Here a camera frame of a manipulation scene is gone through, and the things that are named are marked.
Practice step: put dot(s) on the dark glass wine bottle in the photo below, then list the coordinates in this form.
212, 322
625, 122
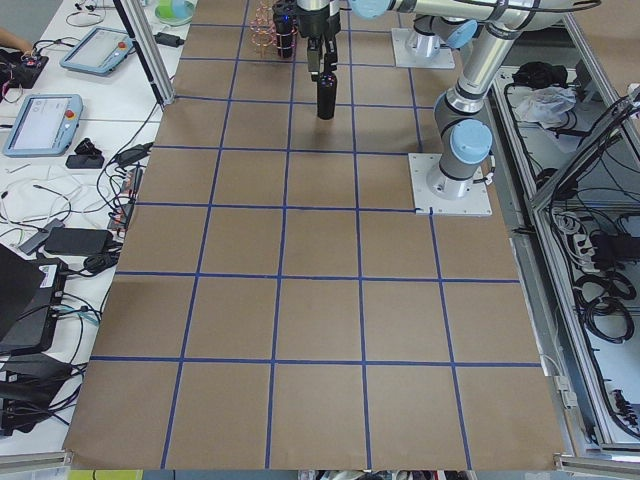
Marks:
326, 88

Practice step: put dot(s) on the black power adapter brick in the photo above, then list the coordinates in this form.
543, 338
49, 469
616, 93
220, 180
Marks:
77, 241

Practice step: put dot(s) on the far blue teach pendant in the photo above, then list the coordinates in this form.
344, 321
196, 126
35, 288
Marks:
99, 52

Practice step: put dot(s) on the dark wine bottle in basket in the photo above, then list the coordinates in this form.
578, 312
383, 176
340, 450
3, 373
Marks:
284, 19

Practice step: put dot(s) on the aluminium frame post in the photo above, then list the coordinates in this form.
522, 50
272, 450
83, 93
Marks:
137, 26

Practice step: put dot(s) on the person hand at desk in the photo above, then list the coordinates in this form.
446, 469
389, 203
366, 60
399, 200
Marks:
15, 42

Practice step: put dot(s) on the black cloth bundle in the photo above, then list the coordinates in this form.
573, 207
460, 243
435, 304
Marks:
539, 75

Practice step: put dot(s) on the black laptop computer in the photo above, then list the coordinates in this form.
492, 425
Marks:
30, 292

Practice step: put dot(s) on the blue teach pendant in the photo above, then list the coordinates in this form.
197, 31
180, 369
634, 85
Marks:
45, 126
99, 52

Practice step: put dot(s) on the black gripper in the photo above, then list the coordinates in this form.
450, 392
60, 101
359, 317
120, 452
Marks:
320, 22

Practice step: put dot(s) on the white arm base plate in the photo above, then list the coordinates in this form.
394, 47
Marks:
436, 194
414, 50

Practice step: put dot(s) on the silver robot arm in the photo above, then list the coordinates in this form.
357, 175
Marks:
490, 27
430, 32

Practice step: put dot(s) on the white crumpled cloth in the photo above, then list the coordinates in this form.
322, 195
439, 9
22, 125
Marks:
547, 107

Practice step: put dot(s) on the near blue teach pendant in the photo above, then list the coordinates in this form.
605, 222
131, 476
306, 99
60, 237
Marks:
45, 126

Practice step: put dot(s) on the copper wire wine basket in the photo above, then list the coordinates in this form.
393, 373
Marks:
262, 28

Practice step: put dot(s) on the green plate with blue cube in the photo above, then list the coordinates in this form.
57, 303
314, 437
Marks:
174, 12

